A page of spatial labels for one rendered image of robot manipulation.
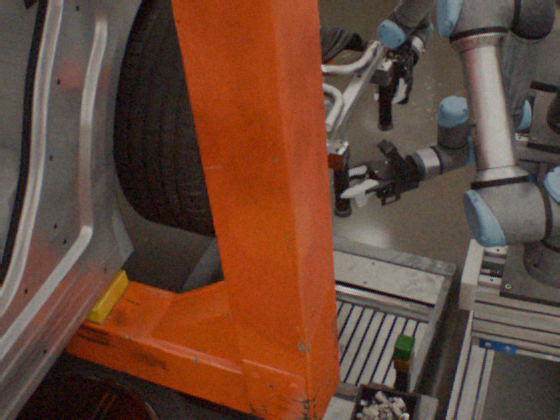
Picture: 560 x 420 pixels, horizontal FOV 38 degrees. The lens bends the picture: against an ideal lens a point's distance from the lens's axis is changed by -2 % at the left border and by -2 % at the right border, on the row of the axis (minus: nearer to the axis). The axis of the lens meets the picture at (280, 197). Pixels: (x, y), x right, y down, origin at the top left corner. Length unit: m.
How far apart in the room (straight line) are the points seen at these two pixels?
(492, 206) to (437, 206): 1.49
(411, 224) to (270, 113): 1.85
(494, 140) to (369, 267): 1.23
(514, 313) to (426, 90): 1.93
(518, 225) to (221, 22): 0.74
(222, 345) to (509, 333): 0.64
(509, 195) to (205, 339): 0.70
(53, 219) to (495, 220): 0.87
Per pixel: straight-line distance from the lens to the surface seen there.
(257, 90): 1.22
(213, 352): 1.83
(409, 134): 3.42
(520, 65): 1.85
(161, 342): 1.89
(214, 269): 2.63
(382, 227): 3.02
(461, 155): 2.04
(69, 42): 1.67
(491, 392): 2.35
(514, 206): 1.63
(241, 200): 1.38
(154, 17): 2.00
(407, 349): 1.85
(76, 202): 1.79
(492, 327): 1.93
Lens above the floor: 2.15
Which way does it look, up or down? 43 degrees down
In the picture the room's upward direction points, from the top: 7 degrees counter-clockwise
